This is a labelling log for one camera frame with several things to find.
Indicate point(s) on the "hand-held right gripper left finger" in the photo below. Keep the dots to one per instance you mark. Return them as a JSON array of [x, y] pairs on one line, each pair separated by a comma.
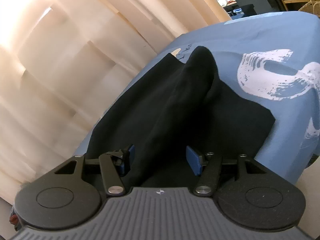
[[121, 170]]

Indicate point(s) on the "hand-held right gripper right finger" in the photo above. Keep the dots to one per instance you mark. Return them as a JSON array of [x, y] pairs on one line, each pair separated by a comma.
[[192, 158]]

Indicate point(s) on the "black pants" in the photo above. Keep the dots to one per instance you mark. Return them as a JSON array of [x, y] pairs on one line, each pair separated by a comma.
[[175, 105]]

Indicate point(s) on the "red and blue object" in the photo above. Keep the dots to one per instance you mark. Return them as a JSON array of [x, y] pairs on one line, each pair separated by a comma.
[[14, 220]]

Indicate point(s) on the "cream sheer curtain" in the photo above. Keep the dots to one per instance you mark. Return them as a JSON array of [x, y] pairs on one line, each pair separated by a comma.
[[62, 55]]

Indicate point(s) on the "wicker basket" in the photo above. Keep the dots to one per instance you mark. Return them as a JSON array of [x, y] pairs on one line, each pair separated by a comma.
[[311, 6]]

